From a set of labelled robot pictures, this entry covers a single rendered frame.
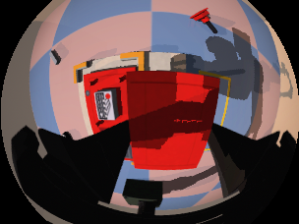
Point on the grey flat bar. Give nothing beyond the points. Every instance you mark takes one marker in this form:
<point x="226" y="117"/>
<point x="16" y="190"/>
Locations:
<point x="54" y="58"/>

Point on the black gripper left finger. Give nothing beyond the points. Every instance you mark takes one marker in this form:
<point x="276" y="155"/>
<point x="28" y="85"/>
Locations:
<point x="97" y="159"/>

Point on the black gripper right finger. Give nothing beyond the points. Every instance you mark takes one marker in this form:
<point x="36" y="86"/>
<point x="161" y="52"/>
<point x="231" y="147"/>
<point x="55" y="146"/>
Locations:
<point x="236" y="156"/>

